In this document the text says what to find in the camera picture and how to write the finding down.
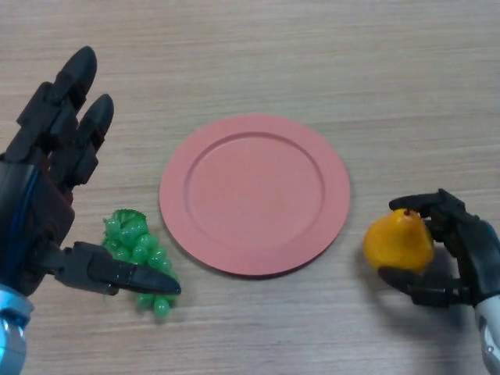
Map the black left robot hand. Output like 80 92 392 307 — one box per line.
0 45 183 298

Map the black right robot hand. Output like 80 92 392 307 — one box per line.
377 188 500 309

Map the yellow pear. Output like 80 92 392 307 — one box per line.
362 209 435 273

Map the pink round plate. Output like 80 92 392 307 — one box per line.
159 113 352 279

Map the green plastic grape bunch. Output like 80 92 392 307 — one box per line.
101 209 180 321

